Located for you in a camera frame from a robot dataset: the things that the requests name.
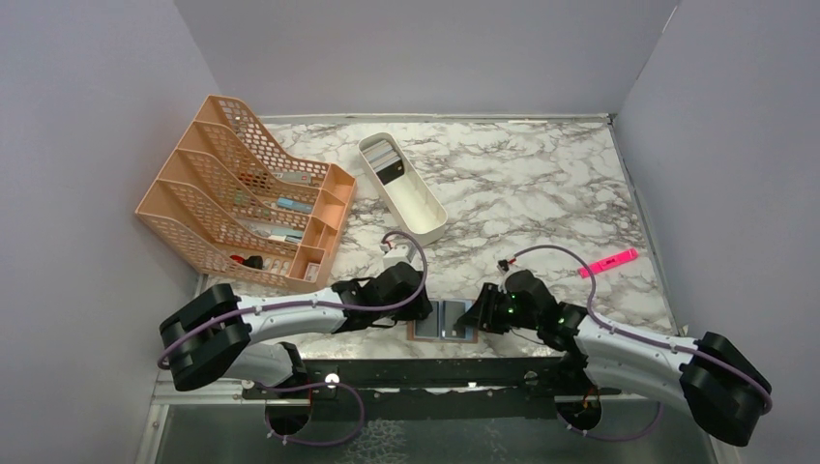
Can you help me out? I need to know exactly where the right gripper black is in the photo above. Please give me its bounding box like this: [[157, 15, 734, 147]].
[[457, 281, 541, 334]]

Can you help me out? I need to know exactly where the black credit card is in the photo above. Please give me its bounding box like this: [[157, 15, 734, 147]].
[[413, 302, 440, 339], [442, 301, 466, 339]]

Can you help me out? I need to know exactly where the brown leather card holder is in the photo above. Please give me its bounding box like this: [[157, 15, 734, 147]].
[[407, 299, 478, 344]]

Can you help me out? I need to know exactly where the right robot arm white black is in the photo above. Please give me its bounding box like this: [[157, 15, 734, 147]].
[[457, 271, 772, 447]]

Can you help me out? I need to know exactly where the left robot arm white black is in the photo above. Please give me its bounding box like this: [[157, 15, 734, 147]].
[[158, 262, 432, 397]]

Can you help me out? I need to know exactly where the stack of credit cards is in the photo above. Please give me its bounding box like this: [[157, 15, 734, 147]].
[[364, 140, 405, 185]]

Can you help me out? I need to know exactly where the white oblong plastic tray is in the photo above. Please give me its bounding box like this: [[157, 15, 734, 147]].
[[358, 132, 448, 246]]

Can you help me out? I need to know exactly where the red black item in organizer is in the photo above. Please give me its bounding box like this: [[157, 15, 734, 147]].
[[230, 254, 264, 270]]

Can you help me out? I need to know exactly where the pink highlighter marker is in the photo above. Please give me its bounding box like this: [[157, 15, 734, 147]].
[[578, 248, 639, 278]]

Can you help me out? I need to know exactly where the blue item in organizer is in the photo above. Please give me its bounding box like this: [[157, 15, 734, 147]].
[[276, 197, 313, 215]]

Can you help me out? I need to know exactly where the orange mesh file organizer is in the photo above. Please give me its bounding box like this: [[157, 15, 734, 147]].
[[135, 95, 356, 293]]

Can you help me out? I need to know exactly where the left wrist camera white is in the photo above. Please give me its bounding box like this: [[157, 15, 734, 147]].
[[380, 241, 417, 270]]

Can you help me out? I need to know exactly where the black mounting rail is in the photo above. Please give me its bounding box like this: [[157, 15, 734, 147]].
[[242, 357, 592, 421]]

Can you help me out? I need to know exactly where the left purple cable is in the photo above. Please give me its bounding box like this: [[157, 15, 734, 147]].
[[157, 230, 429, 448]]

